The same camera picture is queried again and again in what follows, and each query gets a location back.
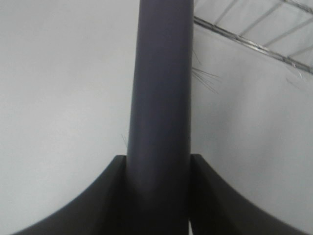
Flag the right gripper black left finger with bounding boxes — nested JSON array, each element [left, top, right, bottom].
[[15, 155, 126, 235]]

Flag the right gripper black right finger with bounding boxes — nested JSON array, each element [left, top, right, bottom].
[[189, 154, 304, 235]]

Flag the purple hand brush black bristles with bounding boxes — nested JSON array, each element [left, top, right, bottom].
[[121, 0, 221, 235]]

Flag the chrome wire dish rack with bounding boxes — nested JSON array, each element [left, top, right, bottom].
[[194, 0, 313, 74]]

